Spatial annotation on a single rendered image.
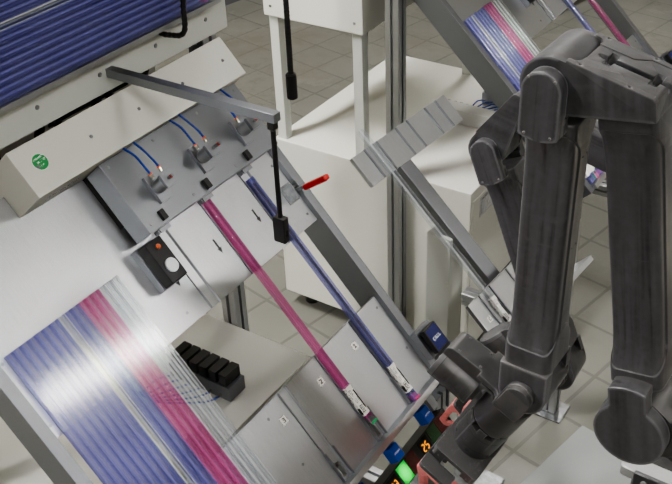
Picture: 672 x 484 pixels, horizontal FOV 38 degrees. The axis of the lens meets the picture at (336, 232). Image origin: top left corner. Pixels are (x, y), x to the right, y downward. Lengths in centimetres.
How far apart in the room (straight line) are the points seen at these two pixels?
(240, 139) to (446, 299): 69
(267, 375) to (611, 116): 129
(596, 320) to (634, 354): 218
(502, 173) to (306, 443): 56
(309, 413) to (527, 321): 69
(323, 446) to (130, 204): 52
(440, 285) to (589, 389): 93
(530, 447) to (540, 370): 168
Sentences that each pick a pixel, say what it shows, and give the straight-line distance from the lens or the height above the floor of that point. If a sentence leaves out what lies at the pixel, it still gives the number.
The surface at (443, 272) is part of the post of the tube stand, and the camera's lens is 215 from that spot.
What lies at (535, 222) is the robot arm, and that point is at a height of 144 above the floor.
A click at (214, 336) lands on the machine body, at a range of 218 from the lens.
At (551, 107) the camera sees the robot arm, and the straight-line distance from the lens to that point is 92.
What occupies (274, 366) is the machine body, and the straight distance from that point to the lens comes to 209.
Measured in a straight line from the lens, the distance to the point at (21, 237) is 155.
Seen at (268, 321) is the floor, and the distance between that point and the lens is 320.
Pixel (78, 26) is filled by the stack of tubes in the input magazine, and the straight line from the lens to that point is 154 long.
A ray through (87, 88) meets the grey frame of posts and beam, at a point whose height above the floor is 133.
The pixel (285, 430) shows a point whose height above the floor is 82.
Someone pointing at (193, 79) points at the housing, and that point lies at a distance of 172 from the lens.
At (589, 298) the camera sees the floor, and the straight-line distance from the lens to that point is 333.
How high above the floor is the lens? 199
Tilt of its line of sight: 34 degrees down
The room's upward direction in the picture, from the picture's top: 3 degrees counter-clockwise
